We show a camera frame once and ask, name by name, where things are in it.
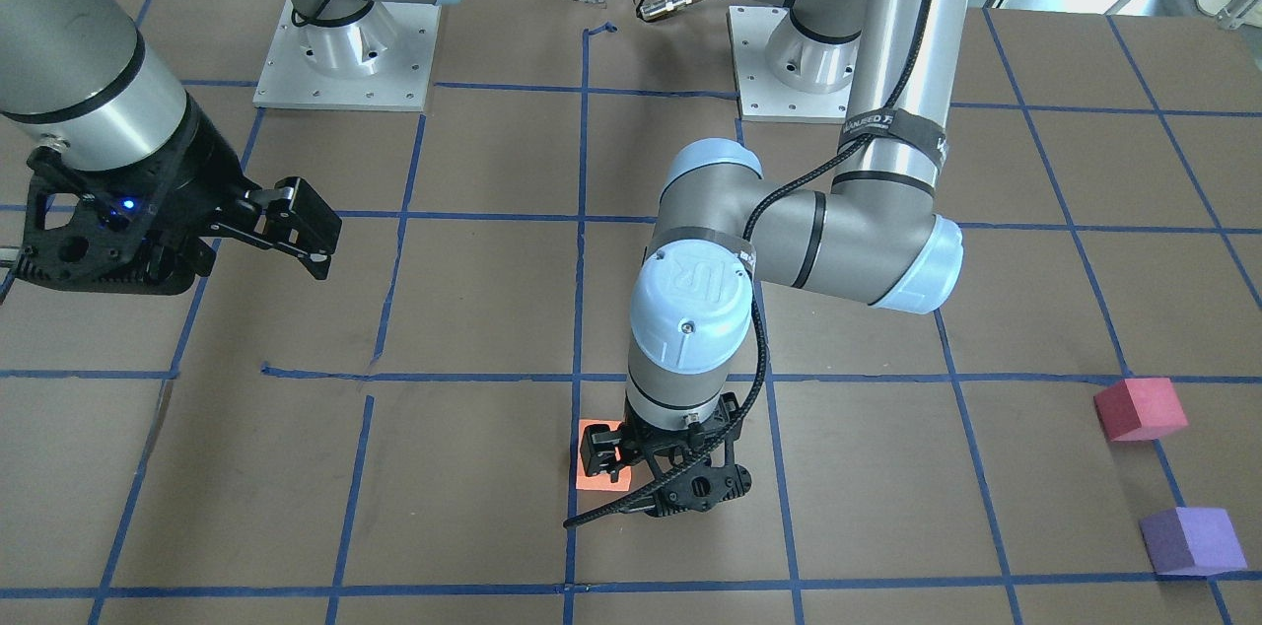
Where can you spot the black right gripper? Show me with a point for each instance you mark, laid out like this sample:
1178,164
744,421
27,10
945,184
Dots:
202,173

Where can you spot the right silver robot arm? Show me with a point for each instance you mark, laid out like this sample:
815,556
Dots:
79,76

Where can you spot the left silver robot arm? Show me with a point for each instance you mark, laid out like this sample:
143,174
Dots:
862,226

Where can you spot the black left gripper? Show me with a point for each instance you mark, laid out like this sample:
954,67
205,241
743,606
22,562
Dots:
598,449

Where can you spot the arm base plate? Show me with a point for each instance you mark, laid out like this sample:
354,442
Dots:
783,75
380,63

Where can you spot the orange foam block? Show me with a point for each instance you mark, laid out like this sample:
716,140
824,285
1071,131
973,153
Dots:
600,465

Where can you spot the purple foam block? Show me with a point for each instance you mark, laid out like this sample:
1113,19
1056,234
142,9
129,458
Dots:
1192,541

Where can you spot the silver cable connector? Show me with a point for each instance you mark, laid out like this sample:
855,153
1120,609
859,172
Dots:
649,11

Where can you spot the pink foam block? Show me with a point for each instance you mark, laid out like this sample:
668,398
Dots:
1139,409

